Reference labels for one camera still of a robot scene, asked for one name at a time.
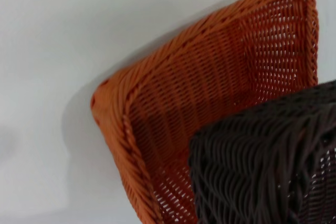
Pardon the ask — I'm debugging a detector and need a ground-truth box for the orange woven plastic basket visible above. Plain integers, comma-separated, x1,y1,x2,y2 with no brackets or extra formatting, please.
90,0,320,224

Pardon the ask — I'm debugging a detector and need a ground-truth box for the dark brown woven basket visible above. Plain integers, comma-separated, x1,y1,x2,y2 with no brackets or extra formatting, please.
188,79,336,224

